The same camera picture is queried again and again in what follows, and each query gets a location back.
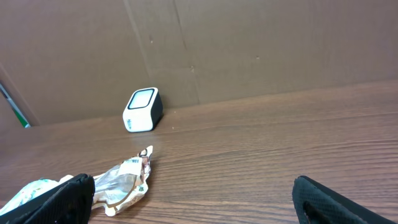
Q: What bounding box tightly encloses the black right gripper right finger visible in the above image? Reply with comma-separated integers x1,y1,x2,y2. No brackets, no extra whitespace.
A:
292,175,395,224

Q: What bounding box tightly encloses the white barcode scanner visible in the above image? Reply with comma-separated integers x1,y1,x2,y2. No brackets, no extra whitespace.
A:
123,87,164,133

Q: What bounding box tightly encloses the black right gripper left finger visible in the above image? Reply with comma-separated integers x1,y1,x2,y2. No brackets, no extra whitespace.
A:
1,174,95,224

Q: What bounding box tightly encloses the teal tissue pack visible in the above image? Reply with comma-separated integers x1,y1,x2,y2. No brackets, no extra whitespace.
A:
1,179,60,215

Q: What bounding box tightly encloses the beige brown snack bag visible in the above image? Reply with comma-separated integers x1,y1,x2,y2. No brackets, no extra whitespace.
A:
58,145,154,217

